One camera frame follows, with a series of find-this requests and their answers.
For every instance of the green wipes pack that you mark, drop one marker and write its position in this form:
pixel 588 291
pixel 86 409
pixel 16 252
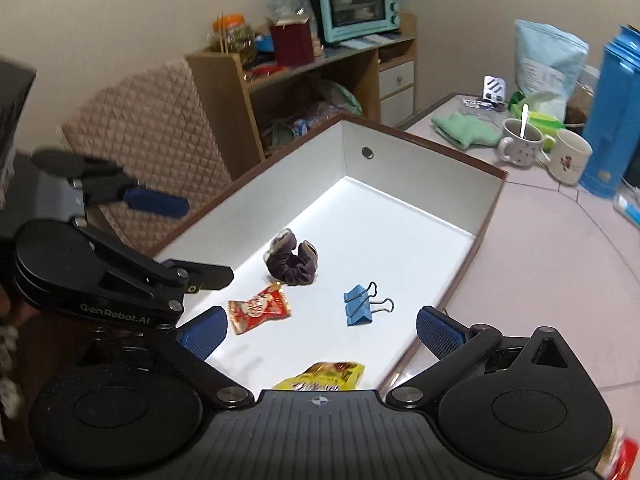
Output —
pixel 542 112

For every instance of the red and white packet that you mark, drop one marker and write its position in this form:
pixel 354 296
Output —
pixel 620 455

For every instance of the white mug with small print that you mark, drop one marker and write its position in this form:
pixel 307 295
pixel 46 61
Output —
pixel 520 150

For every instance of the dark red box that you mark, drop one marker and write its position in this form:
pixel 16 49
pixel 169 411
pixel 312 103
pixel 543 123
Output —
pixel 292 42

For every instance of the purple velvet scrunchie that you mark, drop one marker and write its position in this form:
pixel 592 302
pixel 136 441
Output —
pixel 290 267

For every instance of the white and blue tube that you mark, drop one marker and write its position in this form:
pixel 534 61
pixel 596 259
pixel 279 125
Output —
pixel 627 207

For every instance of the yellow snack packet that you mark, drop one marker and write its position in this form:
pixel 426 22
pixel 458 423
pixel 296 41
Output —
pixel 325 377

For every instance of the teal toaster oven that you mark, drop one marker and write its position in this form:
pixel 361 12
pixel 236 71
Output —
pixel 350 5

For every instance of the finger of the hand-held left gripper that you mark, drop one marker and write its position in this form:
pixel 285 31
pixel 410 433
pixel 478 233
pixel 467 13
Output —
pixel 205 276
pixel 155 202

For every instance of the light blue pouch bag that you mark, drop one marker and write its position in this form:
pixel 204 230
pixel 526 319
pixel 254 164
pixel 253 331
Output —
pixel 547 65

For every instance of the small printed packet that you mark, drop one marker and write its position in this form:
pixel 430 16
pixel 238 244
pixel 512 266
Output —
pixel 480 105

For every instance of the blue and white packet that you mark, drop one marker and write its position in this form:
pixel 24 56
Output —
pixel 301 126

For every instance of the blue binder clip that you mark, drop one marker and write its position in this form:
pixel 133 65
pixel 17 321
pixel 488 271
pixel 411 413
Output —
pixel 359 305

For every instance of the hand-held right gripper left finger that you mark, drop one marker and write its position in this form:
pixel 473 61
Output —
pixel 206 334

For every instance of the clear plastic bag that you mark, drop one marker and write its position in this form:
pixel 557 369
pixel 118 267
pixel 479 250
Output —
pixel 292 7

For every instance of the green knitted cloth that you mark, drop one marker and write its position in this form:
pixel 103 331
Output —
pixel 465 130

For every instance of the green plastic bag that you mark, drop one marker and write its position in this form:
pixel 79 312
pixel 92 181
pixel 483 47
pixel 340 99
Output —
pixel 342 97

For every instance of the white spoon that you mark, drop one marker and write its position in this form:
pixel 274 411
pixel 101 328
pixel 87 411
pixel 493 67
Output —
pixel 523 120

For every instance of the white mug with red print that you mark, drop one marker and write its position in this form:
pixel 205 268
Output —
pixel 567 160

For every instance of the blue thermos jug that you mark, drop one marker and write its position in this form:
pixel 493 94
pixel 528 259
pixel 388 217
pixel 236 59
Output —
pixel 612 120

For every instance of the black box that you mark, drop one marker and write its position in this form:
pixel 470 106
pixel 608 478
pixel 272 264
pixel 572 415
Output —
pixel 14 110

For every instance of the small white device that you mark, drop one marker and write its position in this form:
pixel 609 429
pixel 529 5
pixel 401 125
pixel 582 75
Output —
pixel 494 87

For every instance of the red snack packet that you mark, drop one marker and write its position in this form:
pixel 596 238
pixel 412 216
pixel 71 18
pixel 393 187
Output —
pixel 260 307

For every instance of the wooden shelf cabinet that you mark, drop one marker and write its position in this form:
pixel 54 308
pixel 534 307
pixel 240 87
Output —
pixel 235 90

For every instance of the white drawer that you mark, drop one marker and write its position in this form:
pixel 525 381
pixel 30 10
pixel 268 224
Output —
pixel 397 87

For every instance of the beige quilted cover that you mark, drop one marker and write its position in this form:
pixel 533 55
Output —
pixel 150 130

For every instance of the white box with brown rim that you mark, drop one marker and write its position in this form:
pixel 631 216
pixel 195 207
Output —
pixel 380 240

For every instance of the jar with orange lid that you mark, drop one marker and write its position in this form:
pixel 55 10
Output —
pixel 235 35

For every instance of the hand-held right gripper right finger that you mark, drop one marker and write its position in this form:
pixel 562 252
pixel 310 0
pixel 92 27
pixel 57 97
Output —
pixel 440 334

